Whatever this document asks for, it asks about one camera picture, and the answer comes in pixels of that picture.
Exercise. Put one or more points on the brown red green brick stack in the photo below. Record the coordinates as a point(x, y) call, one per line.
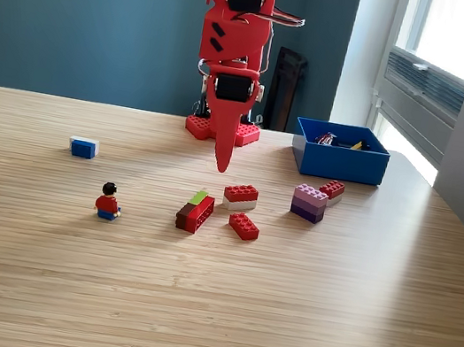
point(193, 216)

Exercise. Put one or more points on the dark red toy car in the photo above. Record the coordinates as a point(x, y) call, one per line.
point(325, 139)

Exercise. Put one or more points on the small red and white brick stack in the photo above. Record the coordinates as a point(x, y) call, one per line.
point(333, 190)

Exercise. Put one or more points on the yellow toy digger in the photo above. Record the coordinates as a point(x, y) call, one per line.
point(357, 145)

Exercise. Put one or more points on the blue plastic bin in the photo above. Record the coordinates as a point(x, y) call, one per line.
point(341, 163)

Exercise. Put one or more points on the black table clamp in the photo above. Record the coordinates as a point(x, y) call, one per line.
point(198, 107)

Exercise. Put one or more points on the black chair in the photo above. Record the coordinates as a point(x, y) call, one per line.
point(288, 93)

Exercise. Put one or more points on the large red and white brick stack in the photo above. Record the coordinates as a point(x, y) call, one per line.
point(240, 196)

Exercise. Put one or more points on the flat red brick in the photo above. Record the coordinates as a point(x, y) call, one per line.
point(244, 227)

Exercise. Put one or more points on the pink and purple brick stack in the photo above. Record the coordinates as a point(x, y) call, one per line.
point(308, 204)

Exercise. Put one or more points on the toy figure red shirt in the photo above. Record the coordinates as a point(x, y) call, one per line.
point(107, 204)

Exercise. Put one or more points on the blue and white brick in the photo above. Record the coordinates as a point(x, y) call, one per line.
point(82, 149)

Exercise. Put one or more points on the grey ventilation unit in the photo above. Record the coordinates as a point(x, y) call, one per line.
point(420, 99)

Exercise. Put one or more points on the window with white frame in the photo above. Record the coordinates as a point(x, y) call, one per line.
point(446, 27)

